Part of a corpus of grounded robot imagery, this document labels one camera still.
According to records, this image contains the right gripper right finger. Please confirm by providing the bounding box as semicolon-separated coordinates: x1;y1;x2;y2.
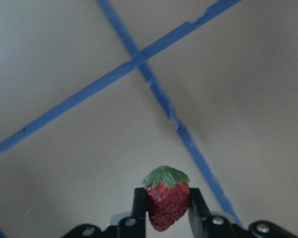
188;188;236;238

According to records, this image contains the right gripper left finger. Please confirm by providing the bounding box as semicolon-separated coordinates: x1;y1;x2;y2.
117;188;147;238

